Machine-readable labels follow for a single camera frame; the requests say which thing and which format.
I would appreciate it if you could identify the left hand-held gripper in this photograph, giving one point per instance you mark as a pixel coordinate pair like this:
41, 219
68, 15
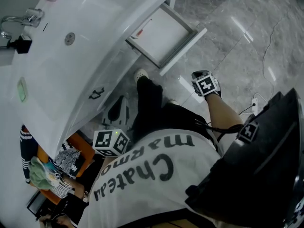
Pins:
114, 117

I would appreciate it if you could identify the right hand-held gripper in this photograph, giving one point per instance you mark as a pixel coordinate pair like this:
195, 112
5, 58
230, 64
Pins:
206, 84

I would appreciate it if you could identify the white vanity drawer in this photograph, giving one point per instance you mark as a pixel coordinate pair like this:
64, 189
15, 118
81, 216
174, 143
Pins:
161, 37

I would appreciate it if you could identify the person's right forearm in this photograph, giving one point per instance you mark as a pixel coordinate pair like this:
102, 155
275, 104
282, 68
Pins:
221, 113

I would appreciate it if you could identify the person's white shoe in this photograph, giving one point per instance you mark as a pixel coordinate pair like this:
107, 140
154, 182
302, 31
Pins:
172, 101
140, 73

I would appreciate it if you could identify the person's black trousers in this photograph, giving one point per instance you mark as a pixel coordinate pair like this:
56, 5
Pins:
152, 103

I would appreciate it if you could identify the orange stool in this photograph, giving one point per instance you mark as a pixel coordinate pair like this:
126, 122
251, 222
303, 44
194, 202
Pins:
80, 142

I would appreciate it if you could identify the white vanity cabinet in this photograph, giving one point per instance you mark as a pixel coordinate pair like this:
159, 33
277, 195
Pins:
118, 70

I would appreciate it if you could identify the white power strip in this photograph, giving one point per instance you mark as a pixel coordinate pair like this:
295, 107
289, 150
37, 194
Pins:
254, 106

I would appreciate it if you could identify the black grey patterned pouch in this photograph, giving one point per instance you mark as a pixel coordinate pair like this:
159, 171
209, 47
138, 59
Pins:
69, 160

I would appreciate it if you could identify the person's white printed shirt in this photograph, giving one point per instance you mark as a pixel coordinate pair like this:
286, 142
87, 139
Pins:
147, 182

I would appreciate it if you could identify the red tipped stick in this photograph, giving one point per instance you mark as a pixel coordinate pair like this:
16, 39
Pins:
140, 32

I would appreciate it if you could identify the chrome sink drain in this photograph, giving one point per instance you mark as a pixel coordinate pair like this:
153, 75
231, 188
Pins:
69, 38

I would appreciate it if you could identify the green soap bar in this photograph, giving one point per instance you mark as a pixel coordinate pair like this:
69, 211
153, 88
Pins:
22, 90

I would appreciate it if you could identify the green cloth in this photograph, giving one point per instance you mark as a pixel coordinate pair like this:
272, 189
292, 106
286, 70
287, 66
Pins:
39, 177

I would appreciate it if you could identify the black bag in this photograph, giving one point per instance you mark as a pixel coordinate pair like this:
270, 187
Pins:
261, 170

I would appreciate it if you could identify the black soap dispenser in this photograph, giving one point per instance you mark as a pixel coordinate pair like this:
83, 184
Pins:
23, 44

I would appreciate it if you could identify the chrome faucet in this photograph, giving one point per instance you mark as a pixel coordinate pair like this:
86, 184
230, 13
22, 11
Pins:
28, 19

